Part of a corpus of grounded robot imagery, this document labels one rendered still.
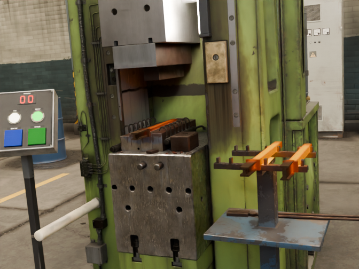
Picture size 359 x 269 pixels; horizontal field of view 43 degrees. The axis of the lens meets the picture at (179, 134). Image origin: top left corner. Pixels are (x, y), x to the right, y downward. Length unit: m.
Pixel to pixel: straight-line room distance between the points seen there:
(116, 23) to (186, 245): 0.97
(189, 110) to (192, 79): 0.16
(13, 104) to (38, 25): 7.70
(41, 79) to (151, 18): 7.99
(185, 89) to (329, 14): 4.86
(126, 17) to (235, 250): 1.11
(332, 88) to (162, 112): 4.83
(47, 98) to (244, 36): 0.90
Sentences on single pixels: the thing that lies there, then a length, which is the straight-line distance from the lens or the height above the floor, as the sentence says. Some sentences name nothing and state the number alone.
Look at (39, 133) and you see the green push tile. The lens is 2.03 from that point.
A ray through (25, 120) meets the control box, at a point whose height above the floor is 1.07.
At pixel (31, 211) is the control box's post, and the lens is 2.24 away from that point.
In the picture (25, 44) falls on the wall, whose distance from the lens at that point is 9.99.
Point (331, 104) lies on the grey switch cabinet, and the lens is 7.03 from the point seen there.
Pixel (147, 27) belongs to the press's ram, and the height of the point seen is 1.43.
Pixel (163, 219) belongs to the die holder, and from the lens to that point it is 1.92.
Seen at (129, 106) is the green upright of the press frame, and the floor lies 1.09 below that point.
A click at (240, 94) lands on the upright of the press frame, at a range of 1.91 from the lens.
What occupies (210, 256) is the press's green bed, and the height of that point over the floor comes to 0.40.
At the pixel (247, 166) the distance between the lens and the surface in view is 1.40.
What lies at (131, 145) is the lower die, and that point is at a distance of 1.97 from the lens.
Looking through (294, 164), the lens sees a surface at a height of 0.95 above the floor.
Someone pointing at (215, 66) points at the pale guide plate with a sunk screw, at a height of 1.25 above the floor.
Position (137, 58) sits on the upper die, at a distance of 1.91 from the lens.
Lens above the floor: 1.29
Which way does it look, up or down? 9 degrees down
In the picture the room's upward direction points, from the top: 4 degrees counter-clockwise
